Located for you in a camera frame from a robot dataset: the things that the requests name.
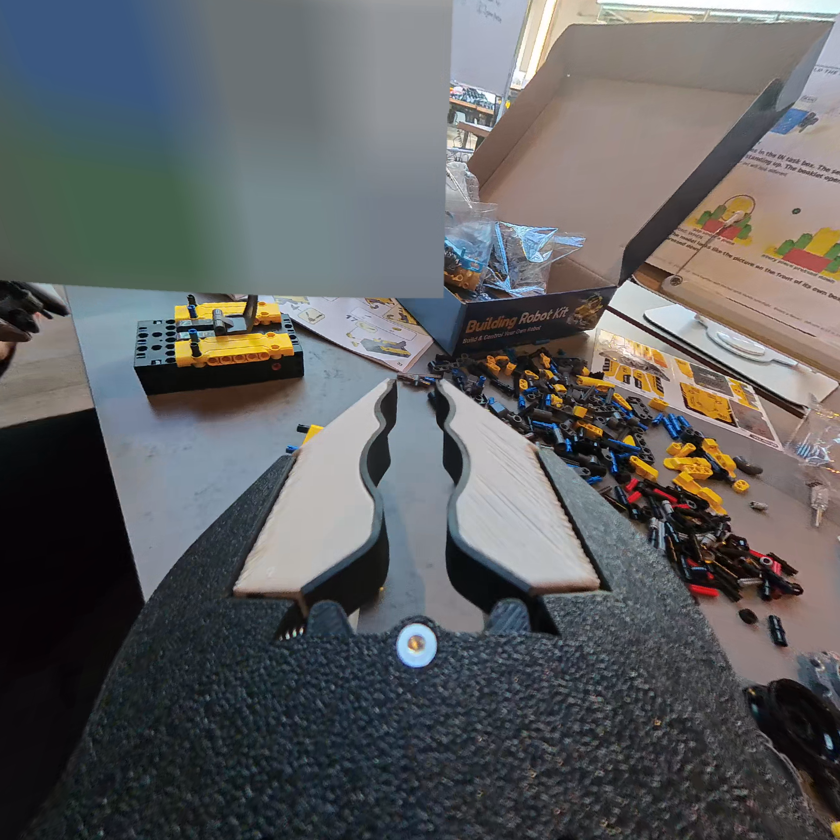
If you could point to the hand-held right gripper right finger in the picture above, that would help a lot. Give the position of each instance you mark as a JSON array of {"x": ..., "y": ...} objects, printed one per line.
[{"x": 518, "y": 512}]

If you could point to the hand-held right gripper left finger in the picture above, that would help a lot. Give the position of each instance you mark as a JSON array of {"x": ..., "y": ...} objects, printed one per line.
[{"x": 315, "y": 518}]

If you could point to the yellow brick assembly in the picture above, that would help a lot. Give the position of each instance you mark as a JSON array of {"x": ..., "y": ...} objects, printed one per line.
[{"x": 310, "y": 433}]

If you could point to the small grey pin connector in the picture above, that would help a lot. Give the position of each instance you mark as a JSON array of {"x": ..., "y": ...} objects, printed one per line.
[{"x": 33, "y": 305}]

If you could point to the grey desk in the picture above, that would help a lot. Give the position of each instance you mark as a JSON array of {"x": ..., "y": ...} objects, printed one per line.
[{"x": 197, "y": 446}]

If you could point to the pile of small building bricks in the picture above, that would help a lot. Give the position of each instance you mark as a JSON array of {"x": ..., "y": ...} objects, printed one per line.
[{"x": 590, "y": 426}]

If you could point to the black base with yellow beams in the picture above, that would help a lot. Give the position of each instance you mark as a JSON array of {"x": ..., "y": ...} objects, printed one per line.
[{"x": 216, "y": 371}]

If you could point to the white instruction booklet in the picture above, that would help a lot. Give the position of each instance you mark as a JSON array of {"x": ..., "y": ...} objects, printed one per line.
[{"x": 367, "y": 328}]

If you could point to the yellow sticker sheet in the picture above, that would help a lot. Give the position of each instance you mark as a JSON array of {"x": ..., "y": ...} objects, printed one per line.
[{"x": 709, "y": 394}]

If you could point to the crinkled clear parts bag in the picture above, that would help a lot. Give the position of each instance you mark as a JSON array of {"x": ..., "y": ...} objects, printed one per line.
[{"x": 538, "y": 256}]

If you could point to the clear bag with yellow parts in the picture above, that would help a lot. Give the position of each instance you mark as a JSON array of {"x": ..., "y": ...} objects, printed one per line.
[{"x": 469, "y": 256}]

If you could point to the person's legs dark trousers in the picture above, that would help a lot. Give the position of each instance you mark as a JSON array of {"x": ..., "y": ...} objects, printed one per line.
[{"x": 52, "y": 558}]

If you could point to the white flat stand base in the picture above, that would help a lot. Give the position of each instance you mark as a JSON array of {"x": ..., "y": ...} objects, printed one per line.
[{"x": 735, "y": 341}]

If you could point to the small clear bag blue pins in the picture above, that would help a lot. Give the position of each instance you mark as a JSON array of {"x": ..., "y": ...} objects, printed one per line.
[{"x": 814, "y": 433}]

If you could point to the black toy wheel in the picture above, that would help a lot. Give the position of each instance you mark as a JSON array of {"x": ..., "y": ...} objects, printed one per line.
[{"x": 800, "y": 728}]

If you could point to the printed instruction board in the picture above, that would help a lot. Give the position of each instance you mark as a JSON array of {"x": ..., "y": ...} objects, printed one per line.
[{"x": 754, "y": 216}]

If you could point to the blue cardboard kit box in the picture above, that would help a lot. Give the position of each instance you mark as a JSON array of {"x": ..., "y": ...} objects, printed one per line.
[{"x": 623, "y": 131}]

